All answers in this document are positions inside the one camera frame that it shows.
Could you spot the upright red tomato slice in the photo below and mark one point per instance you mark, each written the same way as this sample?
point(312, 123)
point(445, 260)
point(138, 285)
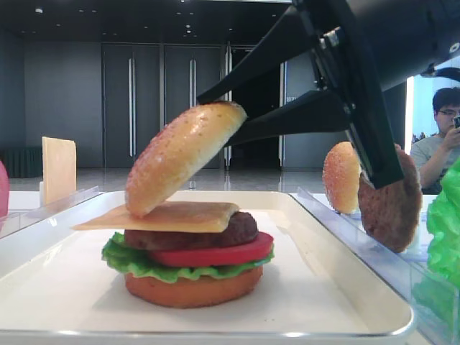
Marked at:
point(4, 191)

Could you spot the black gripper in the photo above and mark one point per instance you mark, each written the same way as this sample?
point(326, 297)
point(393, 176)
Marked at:
point(364, 48)

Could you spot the clear long rail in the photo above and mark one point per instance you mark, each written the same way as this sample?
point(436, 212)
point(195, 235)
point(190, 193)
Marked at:
point(399, 271)
point(25, 208)

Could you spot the clear left long rail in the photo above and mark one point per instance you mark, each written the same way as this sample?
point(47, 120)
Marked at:
point(25, 208)

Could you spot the red tomato slice on stack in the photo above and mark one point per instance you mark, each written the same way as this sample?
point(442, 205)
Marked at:
point(235, 255)

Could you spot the clear right long rail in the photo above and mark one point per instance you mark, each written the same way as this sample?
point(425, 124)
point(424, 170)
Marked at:
point(399, 271)

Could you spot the orange cheese slice on stack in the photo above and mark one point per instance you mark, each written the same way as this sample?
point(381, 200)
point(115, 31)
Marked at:
point(171, 216)

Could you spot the upright green lettuce leaf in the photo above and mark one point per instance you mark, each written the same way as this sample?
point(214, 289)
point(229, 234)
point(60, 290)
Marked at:
point(443, 233)

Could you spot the brown meat patty on stack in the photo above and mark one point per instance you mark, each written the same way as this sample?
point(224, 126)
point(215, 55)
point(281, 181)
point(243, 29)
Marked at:
point(241, 229)

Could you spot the dark cabinet doors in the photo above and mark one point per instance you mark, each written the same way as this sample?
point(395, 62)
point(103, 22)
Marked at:
point(146, 86)

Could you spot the green lettuce leaf on stack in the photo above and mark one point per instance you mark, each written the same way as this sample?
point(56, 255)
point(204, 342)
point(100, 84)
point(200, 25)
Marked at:
point(136, 262)

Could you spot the upright orange cheese slice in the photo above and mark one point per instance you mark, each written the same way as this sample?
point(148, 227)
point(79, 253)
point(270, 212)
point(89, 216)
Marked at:
point(59, 168)

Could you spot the upright bun right rack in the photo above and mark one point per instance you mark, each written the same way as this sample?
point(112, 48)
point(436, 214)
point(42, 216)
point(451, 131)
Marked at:
point(341, 171)

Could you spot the upright brown meat patty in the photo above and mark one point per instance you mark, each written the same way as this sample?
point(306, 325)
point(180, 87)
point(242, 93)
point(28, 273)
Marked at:
point(390, 215)

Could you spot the bottom bun on tray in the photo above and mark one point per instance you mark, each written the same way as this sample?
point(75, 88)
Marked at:
point(185, 293)

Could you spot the white rectangular tray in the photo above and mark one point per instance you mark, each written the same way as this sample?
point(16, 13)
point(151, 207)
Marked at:
point(55, 288)

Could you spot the bun with sesame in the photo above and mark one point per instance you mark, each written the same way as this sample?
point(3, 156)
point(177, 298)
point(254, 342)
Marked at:
point(181, 149)

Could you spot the seated person with glasses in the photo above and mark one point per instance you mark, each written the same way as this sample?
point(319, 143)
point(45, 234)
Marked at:
point(434, 155)

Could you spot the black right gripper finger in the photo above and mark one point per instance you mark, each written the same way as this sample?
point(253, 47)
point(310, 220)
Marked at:
point(292, 35)

